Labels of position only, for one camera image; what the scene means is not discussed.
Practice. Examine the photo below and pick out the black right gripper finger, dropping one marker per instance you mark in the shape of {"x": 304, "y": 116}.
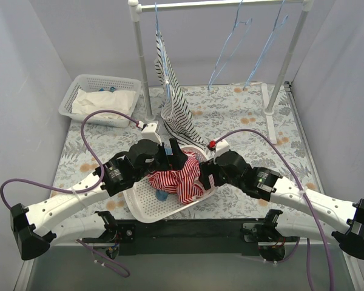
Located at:
{"x": 208, "y": 168}
{"x": 206, "y": 181}

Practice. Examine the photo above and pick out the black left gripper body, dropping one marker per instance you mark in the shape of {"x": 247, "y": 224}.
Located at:
{"x": 165, "y": 156}

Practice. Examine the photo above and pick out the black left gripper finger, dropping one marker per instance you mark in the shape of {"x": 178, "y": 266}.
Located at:
{"x": 162, "y": 163}
{"x": 178, "y": 158}

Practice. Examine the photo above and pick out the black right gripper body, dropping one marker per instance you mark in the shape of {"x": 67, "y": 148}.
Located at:
{"x": 206, "y": 174}

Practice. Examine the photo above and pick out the red white striped tank top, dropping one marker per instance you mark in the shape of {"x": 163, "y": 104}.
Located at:
{"x": 180, "y": 182}

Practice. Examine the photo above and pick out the blue garment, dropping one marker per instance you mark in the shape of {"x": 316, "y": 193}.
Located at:
{"x": 161, "y": 195}

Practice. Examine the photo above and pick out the white oval perforated basket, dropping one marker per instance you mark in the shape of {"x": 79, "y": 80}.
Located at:
{"x": 145, "y": 207}

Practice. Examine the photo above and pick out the blue wire hanger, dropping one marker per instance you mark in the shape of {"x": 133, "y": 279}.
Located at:
{"x": 278, "y": 25}
{"x": 238, "y": 33}

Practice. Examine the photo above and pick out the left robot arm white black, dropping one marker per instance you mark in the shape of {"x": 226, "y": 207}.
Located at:
{"x": 38, "y": 226}

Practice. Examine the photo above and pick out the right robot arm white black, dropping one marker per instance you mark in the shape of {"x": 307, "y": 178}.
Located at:
{"x": 332, "y": 220}

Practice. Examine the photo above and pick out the black white striped tank top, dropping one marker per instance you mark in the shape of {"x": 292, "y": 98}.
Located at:
{"x": 176, "y": 115}

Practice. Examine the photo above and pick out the blue hanger with striped top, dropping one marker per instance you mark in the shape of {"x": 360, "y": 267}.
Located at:
{"x": 163, "y": 62}

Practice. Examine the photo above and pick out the floral table mat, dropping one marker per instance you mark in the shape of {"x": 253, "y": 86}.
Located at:
{"x": 225, "y": 110}

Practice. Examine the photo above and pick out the small blue item in basket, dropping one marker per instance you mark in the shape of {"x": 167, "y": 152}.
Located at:
{"x": 112, "y": 89}

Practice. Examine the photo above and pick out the white folded cloth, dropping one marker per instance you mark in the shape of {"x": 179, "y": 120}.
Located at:
{"x": 86, "y": 103}

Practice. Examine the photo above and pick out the white clothes rack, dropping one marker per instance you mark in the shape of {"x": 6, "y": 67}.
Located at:
{"x": 136, "y": 9}

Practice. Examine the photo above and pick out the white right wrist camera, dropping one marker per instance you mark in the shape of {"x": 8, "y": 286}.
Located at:
{"x": 218, "y": 147}

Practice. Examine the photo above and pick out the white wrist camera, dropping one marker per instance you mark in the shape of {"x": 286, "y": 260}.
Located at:
{"x": 150, "y": 132}
{"x": 218, "y": 147}

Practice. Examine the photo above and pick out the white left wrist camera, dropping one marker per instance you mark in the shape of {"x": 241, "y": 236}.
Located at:
{"x": 150, "y": 132}

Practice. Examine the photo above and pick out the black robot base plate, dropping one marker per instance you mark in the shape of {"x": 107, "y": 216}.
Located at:
{"x": 191, "y": 236}

